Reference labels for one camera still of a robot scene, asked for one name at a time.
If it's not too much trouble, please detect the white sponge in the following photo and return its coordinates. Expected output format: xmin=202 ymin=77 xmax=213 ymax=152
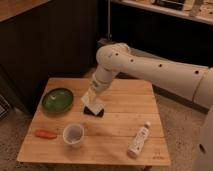
xmin=81 ymin=91 xmax=104 ymax=113

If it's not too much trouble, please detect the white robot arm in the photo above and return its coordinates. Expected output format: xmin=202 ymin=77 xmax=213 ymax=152
xmin=90 ymin=43 xmax=213 ymax=171

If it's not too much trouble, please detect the white ceramic cup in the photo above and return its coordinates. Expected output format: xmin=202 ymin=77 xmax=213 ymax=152
xmin=63 ymin=123 xmax=84 ymax=148

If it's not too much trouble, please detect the black rectangular object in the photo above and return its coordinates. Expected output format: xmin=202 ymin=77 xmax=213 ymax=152
xmin=83 ymin=107 xmax=104 ymax=117

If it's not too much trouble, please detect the green bowl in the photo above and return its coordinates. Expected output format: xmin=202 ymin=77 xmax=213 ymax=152
xmin=42 ymin=87 xmax=74 ymax=113

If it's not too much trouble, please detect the dark cabinet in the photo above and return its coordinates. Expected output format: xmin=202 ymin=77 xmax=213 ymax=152
xmin=0 ymin=0 xmax=98 ymax=113

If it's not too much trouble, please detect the wooden table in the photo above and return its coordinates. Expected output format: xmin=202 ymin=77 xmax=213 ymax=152
xmin=17 ymin=78 xmax=170 ymax=166

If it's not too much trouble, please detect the white plastic bottle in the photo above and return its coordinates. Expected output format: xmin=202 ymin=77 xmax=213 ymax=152
xmin=127 ymin=122 xmax=151 ymax=158

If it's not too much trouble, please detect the orange carrot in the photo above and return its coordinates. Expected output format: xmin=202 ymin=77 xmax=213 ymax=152
xmin=35 ymin=130 xmax=57 ymax=139

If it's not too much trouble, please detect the wooden shelf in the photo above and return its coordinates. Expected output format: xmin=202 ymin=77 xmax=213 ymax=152
xmin=112 ymin=0 xmax=213 ymax=26

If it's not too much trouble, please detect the grey metal rail beam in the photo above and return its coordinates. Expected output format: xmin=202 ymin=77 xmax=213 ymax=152
xmin=97 ymin=37 xmax=174 ymax=64

